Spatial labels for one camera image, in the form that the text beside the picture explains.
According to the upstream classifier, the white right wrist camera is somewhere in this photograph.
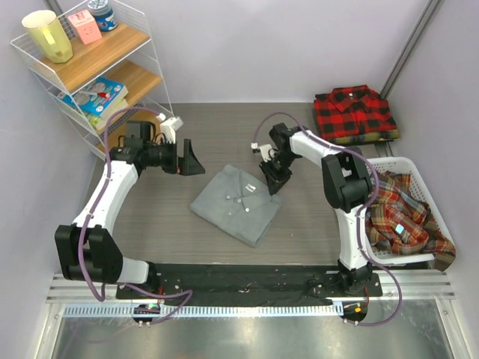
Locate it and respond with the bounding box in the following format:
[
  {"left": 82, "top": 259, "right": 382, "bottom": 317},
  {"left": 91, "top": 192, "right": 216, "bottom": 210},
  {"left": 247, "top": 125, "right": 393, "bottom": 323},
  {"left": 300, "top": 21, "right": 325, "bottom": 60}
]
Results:
[{"left": 251, "top": 142, "right": 276, "bottom": 162}]

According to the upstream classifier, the blue lidded jar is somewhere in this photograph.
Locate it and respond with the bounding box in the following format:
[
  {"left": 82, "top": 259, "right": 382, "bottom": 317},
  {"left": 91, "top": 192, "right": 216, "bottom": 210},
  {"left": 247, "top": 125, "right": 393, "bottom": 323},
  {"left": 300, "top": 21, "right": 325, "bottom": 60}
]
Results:
[{"left": 87, "top": 0, "right": 118, "bottom": 32}]

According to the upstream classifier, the white plastic laundry basket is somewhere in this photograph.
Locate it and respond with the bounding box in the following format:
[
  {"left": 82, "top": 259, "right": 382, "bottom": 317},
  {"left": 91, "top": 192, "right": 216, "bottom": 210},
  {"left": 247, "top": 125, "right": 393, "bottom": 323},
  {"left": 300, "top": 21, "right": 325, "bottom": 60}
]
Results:
[{"left": 363, "top": 157, "right": 454, "bottom": 269}]

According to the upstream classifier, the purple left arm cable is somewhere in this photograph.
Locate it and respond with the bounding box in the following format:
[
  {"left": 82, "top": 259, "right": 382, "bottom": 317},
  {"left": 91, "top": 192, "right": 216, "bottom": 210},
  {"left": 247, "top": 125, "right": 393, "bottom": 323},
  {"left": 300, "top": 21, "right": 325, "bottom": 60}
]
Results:
[{"left": 80, "top": 106, "right": 194, "bottom": 325}]

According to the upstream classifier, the aluminium frame post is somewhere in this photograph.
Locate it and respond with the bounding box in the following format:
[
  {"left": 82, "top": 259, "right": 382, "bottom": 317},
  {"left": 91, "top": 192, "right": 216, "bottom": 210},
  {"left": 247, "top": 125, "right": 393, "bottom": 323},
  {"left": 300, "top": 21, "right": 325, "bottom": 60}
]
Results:
[{"left": 380, "top": 0, "right": 444, "bottom": 99}]

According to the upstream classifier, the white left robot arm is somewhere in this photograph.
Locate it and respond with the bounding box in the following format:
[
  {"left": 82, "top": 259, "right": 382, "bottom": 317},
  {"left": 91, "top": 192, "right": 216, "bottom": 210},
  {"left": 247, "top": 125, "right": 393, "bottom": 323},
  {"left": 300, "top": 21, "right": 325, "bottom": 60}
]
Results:
[{"left": 55, "top": 114, "right": 205, "bottom": 298}]

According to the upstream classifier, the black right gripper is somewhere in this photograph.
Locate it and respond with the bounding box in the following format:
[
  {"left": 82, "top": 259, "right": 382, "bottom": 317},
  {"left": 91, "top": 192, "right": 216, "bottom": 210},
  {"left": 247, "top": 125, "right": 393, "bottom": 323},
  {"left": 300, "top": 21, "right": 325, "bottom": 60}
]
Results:
[{"left": 259, "top": 153, "right": 296, "bottom": 195}]

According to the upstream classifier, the red black plaid shirt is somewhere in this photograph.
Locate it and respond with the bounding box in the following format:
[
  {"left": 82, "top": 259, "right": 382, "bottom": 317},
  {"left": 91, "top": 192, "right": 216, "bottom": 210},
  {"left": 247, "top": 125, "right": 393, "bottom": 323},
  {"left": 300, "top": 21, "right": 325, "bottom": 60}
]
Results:
[{"left": 314, "top": 85, "right": 397, "bottom": 141}]

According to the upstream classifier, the yellow plastic pitcher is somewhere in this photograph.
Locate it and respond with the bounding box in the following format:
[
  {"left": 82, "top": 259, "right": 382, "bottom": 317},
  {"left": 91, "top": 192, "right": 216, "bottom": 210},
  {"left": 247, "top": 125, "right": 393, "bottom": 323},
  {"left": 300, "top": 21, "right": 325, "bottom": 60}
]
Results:
[{"left": 22, "top": 10, "right": 73, "bottom": 64}]

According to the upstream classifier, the yellow green plaid shirt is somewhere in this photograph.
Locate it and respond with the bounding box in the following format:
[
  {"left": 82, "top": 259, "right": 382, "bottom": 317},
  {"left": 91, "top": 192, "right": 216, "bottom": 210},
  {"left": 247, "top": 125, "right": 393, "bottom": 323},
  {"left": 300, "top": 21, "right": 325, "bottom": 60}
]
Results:
[{"left": 329, "top": 129, "right": 400, "bottom": 146}]

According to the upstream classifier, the pink cube box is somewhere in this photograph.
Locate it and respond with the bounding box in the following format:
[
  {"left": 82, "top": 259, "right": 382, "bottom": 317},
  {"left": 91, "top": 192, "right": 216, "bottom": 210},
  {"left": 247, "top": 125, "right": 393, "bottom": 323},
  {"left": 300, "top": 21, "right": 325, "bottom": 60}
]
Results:
[{"left": 67, "top": 10, "right": 102, "bottom": 45}]

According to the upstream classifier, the red white marker pen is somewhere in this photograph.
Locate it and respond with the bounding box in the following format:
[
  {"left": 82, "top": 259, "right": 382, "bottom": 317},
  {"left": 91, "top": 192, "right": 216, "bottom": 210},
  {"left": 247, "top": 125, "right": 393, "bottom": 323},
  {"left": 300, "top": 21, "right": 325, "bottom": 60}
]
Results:
[{"left": 79, "top": 88, "right": 112, "bottom": 99}]

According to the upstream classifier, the white slotted cable duct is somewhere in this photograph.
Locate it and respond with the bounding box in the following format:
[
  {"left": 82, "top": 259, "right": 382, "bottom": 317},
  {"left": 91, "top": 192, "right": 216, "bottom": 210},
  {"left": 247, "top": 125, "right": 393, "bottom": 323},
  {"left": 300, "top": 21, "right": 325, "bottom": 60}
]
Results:
[{"left": 63, "top": 302, "right": 344, "bottom": 319}]

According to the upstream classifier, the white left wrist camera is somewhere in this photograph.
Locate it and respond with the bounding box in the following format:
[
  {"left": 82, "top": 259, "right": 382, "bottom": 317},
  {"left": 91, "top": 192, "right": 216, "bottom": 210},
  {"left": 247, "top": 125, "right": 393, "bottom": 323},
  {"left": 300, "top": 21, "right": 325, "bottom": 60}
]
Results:
[{"left": 156, "top": 113, "right": 183, "bottom": 144}]

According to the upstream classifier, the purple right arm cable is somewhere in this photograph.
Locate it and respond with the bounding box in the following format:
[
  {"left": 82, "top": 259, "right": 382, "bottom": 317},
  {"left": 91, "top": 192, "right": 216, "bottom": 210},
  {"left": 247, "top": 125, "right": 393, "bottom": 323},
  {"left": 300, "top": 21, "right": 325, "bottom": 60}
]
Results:
[{"left": 252, "top": 111, "right": 404, "bottom": 328}]

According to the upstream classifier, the white wire wooden shelf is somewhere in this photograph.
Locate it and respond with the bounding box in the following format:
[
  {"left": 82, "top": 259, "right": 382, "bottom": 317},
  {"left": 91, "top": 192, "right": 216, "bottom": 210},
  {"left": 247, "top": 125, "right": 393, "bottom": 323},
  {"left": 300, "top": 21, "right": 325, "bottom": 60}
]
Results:
[{"left": 11, "top": 1, "right": 174, "bottom": 158}]

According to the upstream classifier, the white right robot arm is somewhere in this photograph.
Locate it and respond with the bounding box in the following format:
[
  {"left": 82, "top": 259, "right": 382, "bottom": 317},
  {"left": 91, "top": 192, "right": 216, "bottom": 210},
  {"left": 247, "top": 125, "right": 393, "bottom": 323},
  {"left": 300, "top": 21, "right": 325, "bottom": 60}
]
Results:
[{"left": 251, "top": 123, "right": 373, "bottom": 295}]

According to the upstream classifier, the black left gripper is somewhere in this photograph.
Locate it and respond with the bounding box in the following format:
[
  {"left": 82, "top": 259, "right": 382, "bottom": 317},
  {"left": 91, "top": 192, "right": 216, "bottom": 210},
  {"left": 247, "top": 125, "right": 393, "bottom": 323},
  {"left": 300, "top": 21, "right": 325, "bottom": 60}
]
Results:
[{"left": 144, "top": 138, "right": 205, "bottom": 176}]

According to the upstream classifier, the green book under blue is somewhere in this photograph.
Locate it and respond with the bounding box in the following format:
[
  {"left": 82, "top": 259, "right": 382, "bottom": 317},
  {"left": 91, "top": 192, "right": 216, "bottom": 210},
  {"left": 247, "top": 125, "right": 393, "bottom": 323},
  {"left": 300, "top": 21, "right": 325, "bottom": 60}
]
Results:
[{"left": 86, "top": 98, "right": 128, "bottom": 131}]

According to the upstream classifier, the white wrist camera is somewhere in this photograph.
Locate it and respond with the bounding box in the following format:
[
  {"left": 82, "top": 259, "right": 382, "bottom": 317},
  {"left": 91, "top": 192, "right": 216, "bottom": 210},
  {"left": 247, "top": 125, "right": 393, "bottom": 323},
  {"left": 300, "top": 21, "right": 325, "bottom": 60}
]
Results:
[
  {"left": 156, "top": 113, "right": 183, "bottom": 144},
  {"left": 251, "top": 142, "right": 276, "bottom": 162}
]

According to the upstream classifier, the orange plaid shirt in basket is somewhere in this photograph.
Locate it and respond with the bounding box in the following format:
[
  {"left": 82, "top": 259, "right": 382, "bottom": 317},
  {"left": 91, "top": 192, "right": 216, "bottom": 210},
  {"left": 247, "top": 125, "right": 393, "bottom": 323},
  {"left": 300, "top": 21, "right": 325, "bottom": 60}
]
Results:
[{"left": 365, "top": 172, "right": 456, "bottom": 271}]

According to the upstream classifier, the grey long sleeve shirt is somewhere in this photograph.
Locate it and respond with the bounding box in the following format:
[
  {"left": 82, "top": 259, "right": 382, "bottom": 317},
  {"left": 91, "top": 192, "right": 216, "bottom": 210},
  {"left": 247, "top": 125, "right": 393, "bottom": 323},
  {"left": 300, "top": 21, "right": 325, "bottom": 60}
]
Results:
[{"left": 189, "top": 165, "right": 283, "bottom": 248}]

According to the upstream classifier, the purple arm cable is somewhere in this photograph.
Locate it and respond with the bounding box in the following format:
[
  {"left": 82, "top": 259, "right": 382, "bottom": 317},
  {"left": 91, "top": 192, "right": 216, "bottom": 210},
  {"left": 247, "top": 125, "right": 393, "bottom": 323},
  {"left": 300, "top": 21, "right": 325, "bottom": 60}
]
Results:
[
  {"left": 252, "top": 111, "right": 404, "bottom": 328},
  {"left": 80, "top": 106, "right": 194, "bottom": 325}
]

